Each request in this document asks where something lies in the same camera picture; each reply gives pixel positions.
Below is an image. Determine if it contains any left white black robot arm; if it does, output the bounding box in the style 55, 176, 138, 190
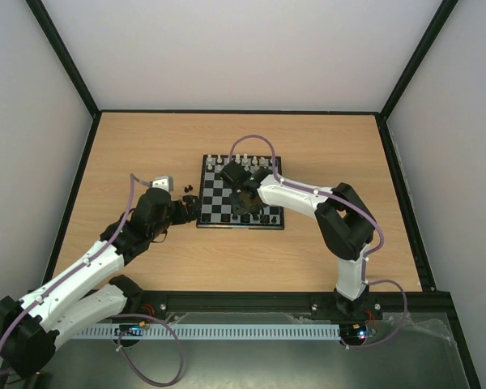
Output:
0, 188, 201, 378

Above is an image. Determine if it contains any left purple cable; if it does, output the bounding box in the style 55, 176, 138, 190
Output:
0, 173, 184, 384

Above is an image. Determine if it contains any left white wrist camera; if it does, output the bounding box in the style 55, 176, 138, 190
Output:
151, 175, 174, 193

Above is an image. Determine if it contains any light blue slotted cable duct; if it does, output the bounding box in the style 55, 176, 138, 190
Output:
74, 323, 340, 341

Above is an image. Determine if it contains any black and grey chessboard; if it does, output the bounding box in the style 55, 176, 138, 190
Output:
197, 154, 285, 230

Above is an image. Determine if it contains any black enclosure frame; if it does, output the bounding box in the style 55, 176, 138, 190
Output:
28, 1, 480, 388

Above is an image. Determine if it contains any black aluminium mounting rail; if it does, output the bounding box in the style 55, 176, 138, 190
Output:
95, 290, 384, 321

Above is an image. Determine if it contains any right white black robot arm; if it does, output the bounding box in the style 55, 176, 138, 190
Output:
220, 160, 384, 318

